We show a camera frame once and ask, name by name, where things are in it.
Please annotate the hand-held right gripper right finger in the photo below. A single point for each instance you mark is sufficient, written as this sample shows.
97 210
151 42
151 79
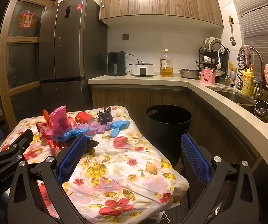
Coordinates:
195 158

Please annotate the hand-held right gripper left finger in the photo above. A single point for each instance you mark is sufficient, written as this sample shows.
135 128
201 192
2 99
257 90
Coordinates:
70 158

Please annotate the red foil wrapper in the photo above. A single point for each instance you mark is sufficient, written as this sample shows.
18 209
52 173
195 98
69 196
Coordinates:
54 144
42 128

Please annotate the red paper cup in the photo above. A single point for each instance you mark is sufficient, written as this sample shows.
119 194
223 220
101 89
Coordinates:
70 121
83 117

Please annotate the black round bin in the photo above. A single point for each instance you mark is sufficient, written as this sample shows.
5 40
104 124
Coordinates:
166 135

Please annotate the pink plastic bag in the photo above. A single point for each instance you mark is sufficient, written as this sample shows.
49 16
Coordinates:
59 121

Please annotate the floral printed cloth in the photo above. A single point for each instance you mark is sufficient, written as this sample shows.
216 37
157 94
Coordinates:
115 168

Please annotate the beige stone countertop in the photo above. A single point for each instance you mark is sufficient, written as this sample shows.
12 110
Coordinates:
241 121

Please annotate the steel sink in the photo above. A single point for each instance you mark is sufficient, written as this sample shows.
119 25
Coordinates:
236 98

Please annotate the steel cup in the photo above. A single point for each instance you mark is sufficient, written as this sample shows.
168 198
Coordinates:
261 113

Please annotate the pink utensil holder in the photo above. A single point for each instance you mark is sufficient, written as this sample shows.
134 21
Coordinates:
207 78

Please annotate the wooden base cabinets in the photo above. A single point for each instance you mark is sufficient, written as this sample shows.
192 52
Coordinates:
129 98

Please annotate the steel basin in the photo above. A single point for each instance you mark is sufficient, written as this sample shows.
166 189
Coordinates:
189 74

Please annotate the wooden glass door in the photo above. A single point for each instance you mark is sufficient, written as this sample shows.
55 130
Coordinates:
24 56

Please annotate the drink can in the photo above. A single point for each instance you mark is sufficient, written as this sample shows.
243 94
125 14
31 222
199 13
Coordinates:
233 79

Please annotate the yellow detergent bottle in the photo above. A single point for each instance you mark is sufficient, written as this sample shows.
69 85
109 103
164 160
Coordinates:
248 84

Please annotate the cooking oil bottle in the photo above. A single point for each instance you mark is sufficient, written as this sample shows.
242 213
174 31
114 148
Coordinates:
166 70

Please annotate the white ladle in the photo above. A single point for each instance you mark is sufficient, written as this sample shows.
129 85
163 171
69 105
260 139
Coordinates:
219 63

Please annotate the yellow scrubber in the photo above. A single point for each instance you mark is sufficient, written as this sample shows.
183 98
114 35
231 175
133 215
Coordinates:
232 65

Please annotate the white electric cooker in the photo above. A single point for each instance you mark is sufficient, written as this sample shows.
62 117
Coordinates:
143 70

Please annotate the black air fryer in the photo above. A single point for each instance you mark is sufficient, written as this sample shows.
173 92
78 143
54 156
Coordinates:
116 64

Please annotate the grey refrigerator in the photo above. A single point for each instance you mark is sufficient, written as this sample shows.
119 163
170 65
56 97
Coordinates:
73 51

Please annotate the white plate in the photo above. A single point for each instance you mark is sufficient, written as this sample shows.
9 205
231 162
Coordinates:
205 43
215 43

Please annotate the steel faucet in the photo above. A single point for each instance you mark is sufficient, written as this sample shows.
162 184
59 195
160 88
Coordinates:
260 60

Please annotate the metal slotted spatula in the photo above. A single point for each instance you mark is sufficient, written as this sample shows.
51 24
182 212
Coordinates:
233 41

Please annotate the red door decoration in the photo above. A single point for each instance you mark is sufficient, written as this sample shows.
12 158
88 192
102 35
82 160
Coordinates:
26 18

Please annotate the window blinds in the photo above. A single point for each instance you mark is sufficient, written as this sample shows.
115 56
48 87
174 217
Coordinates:
262 23

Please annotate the wooden upper cabinets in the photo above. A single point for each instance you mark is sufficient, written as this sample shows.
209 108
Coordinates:
171 0

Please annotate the dark wall socket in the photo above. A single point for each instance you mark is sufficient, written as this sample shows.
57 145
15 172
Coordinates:
125 36

